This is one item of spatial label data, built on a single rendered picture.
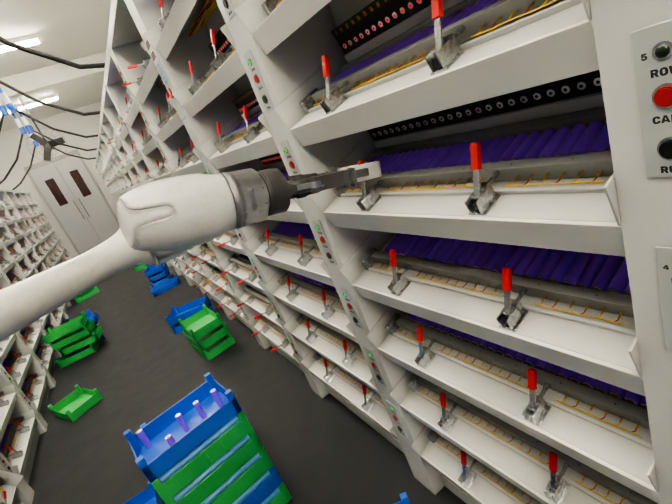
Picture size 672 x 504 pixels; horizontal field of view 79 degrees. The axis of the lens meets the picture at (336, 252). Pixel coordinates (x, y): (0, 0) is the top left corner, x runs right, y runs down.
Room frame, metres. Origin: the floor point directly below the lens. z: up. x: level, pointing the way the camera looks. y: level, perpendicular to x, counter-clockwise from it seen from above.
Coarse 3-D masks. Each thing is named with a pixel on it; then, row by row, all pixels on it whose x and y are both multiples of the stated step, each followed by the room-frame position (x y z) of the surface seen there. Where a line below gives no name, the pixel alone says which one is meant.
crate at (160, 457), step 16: (208, 384) 1.24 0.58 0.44; (192, 400) 1.20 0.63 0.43; (208, 400) 1.20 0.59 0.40; (224, 400) 1.17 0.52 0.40; (160, 416) 1.14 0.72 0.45; (192, 416) 1.15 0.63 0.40; (208, 416) 1.04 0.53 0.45; (224, 416) 1.05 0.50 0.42; (128, 432) 1.08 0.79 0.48; (144, 432) 1.11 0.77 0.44; (160, 432) 1.13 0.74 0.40; (176, 432) 1.10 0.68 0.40; (192, 432) 1.00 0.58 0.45; (208, 432) 1.02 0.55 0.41; (144, 448) 1.08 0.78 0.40; (160, 448) 1.05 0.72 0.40; (176, 448) 0.97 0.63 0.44; (192, 448) 0.99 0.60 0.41; (144, 464) 0.93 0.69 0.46; (160, 464) 0.94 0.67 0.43
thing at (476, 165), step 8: (472, 144) 0.53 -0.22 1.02; (480, 144) 0.52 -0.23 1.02; (472, 152) 0.53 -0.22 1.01; (480, 152) 0.52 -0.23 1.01; (472, 160) 0.53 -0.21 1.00; (480, 160) 0.52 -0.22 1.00; (472, 168) 0.53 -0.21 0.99; (480, 168) 0.52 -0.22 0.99; (480, 184) 0.52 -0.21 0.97; (480, 192) 0.52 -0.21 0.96
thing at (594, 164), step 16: (512, 160) 0.53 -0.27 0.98; (528, 160) 0.51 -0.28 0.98; (544, 160) 0.49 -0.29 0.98; (560, 160) 0.46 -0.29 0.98; (576, 160) 0.45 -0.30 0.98; (592, 160) 0.43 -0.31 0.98; (608, 160) 0.41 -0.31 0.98; (384, 176) 0.77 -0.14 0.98; (400, 176) 0.73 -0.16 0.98; (416, 176) 0.69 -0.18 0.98; (432, 176) 0.65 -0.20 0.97; (448, 176) 0.62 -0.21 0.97; (464, 176) 0.60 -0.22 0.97; (480, 176) 0.57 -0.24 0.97; (512, 176) 0.52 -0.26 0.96; (528, 176) 0.50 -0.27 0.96; (544, 176) 0.48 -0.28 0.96; (560, 176) 0.46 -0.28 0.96; (576, 176) 0.45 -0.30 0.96; (592, 176) 0.43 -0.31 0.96
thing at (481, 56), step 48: (384, 0) 0.78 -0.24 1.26; (432, 0) 0.53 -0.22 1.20; (480, 0) 0.60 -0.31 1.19; (528, 0) 0.46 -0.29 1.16; (576, 0) 0.40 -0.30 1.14; (384, 48) 0.80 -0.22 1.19; (432, 48) 0.59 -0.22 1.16; (480, 48) 0.49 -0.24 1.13; (528, 48) 0.40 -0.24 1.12; (576, 48) 0.37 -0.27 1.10; (336, 96) 0.76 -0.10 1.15; (384, 96) 0.60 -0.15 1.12; (432, 96) 0.53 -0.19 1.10; (480, 96) 0.48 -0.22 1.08
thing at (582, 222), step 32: (448, 128) 0.74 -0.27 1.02; (352, 160) 0.95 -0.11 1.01; (320, 192) 0.90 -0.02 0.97; (352, 192) 0.88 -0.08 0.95; (608, 192) 0.34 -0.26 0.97; (352, 224) 0.82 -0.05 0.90; (384, 224) 0.71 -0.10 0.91; (416, 224) 0.63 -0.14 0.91; (448, 224) 0.56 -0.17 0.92; (480, 224) 0.51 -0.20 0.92; (512, 224) 0.46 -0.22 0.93; (544, 224) 0.42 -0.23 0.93; (576, 224) 0.39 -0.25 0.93; (608, 224) 0.36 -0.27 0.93
